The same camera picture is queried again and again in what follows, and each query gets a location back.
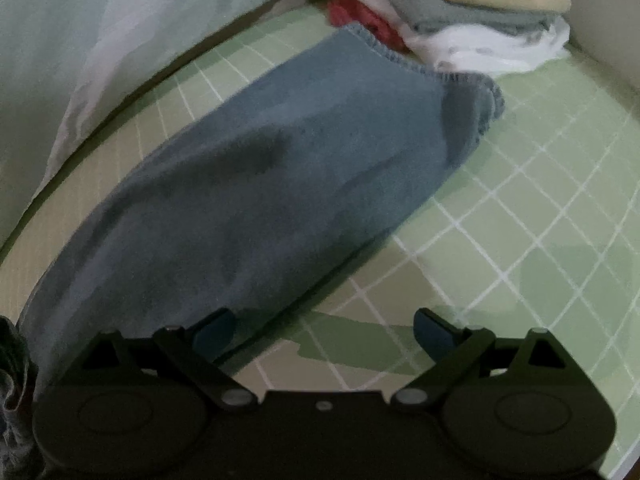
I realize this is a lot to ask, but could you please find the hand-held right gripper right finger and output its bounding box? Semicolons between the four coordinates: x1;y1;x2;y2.
391;307;576;414

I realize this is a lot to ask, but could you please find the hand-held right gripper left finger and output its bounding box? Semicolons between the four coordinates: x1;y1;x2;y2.
80;308;259;412

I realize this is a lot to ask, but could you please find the blue grey garment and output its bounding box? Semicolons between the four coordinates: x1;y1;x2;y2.
20;22;506;397

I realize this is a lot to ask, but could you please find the green grid cutting mat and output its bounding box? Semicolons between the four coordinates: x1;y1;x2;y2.
0;0;640;480

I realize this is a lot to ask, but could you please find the dark crumpled cloth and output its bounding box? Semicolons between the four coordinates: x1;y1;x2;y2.
0;314;42;480

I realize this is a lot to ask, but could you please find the white folded garment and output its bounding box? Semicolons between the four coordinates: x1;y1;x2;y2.
402;14;572;74

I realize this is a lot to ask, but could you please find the pale carrot print bedsheet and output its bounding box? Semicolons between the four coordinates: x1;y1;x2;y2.
0;0;323;257

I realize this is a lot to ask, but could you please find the red cloth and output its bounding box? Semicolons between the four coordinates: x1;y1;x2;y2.
327;0;412;55

